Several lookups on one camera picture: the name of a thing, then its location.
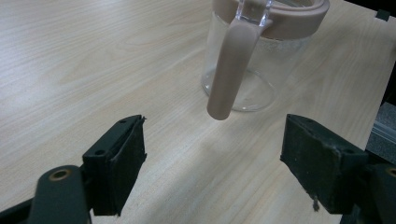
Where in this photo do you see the dark tape piece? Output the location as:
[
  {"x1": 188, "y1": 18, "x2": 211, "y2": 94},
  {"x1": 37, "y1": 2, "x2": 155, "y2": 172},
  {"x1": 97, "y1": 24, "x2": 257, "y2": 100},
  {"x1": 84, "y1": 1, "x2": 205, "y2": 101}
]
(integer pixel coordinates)
[{"x1": 375, "y1": 8, "x2": 390, "y2": 22}]

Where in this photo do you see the metal floor rail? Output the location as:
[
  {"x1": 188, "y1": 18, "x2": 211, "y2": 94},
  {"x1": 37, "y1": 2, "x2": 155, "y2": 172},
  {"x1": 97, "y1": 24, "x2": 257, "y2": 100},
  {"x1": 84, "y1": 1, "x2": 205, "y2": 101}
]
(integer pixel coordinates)
[{"x1": 372, "y1": 119, "x2": 396, "y2": 144}]

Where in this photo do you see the clear jar with beige lid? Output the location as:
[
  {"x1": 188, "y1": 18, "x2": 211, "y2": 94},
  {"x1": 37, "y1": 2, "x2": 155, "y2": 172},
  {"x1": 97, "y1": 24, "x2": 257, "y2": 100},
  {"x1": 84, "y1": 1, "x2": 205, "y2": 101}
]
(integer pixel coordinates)
[{"x1": 200, "y1": 0, "x2": 331, "y2": 121}]

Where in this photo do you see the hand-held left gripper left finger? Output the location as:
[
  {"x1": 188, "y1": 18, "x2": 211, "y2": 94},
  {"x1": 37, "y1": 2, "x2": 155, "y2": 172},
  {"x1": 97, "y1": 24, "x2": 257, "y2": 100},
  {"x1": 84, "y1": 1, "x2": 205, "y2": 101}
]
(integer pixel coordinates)
[{"x1": 82, "y1": 114, "x2": 148, "y2": 217}]

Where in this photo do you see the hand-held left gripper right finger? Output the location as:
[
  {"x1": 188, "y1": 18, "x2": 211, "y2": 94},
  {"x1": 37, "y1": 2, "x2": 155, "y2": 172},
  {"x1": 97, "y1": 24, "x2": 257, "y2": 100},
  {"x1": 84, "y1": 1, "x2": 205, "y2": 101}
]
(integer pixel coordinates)
[{"x1": 279, "y1": 113, "x2": 371, "y2": 216}]

